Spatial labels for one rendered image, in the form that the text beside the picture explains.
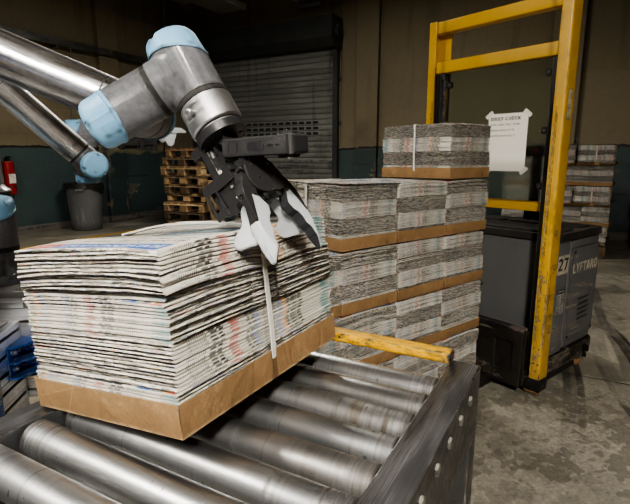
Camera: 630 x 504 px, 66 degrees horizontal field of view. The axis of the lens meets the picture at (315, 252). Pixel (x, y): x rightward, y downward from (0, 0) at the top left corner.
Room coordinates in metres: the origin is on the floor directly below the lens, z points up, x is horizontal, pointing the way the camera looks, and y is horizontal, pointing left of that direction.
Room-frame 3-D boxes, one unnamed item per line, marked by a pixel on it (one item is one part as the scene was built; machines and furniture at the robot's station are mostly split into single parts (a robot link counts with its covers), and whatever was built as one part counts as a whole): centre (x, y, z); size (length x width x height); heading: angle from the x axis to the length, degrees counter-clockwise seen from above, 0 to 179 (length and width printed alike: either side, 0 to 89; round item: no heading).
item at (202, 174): (8.37, 1.85, 0.65); 1.33 x 0.94 x 1.30; 155
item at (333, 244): (1.84, -0.08, 0.86); 0.38 x 0.29 x 0.04; 40
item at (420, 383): (0.84, 0.00, 0.77); 0.47 x 0.05 x 0.05; 61
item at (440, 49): (2.74, -0.67, 0.97); 0.09 x 0.09 x 1.75; 39
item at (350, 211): (1.84, -0.08, 0.95); 0.38 x 0.29 x 0.23; 40
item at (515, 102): (2.50, -0.89, 1.28); 0.57 x 0.01 x 0.65; 39
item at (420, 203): (2.03, -0.31, 0.95); 0.38 x 0.29 x 0.23; 38
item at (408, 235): (2.03, -0.31, 0.86); 0.38 x 0.29 x 0.04; 38
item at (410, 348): (0.90, -0.05, 0.81); 0.43 x 0.03 x 0.02; 61
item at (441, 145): (2.21, -0.54, 0.65); 0.39 x 0.30 x 1.29; 39
